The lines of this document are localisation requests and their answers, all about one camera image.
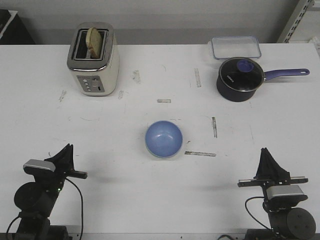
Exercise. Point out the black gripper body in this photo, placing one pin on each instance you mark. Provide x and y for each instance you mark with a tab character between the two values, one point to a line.
61	173
268	182

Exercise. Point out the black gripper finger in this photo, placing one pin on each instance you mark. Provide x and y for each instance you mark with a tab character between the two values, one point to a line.
277	173
69	153
59	159
263	172

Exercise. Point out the green bowl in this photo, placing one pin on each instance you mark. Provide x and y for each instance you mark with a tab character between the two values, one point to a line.
163	152

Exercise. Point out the blue bowl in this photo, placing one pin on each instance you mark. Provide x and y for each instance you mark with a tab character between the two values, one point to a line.
163	133

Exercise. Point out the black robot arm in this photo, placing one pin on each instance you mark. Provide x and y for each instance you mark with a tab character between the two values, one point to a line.
287	221
37	199

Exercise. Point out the dark blue saucepan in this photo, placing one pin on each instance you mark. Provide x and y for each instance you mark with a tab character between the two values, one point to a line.
236	96

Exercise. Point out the glass pot lid blue knob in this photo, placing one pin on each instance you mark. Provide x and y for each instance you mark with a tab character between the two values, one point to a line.
241	74

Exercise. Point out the cream two-slot toaster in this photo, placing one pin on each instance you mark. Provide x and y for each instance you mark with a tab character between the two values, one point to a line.
94	77

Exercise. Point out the toast slice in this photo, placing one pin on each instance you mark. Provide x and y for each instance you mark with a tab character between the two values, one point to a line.
94	42

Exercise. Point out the clear plastic food container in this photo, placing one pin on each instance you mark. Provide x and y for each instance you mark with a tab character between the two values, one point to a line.
225	47

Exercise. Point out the white slotted shelf rack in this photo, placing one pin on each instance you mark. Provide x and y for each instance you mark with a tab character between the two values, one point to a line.
304	23

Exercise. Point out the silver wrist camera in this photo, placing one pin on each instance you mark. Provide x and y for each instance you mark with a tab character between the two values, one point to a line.
285	191
39	164

